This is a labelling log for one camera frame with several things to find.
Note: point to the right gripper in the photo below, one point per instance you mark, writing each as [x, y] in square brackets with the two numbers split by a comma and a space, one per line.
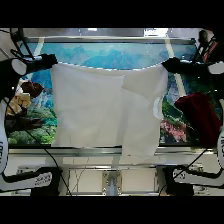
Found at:
[172, 65]

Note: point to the dark garment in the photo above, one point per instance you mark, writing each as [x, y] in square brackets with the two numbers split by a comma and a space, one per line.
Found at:
[21, 122]

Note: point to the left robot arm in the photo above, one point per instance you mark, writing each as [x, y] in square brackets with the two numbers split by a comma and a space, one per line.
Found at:
[7, 75]

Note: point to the brown garment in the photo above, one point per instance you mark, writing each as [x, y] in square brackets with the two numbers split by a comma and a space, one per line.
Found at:
[32, 88]

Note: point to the cream garment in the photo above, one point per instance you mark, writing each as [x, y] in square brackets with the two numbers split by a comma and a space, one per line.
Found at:
[18, 103]

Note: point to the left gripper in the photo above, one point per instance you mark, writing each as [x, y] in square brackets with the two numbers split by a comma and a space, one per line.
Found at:
[49, 61]

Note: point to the red garment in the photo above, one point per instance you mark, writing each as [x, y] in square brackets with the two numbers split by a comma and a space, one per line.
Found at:
[200, 116]

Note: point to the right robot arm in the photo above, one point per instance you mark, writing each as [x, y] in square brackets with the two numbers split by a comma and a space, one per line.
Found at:
[200, 71]

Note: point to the white T-shirt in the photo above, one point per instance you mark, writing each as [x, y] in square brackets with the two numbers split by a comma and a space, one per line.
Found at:
[90, 106]

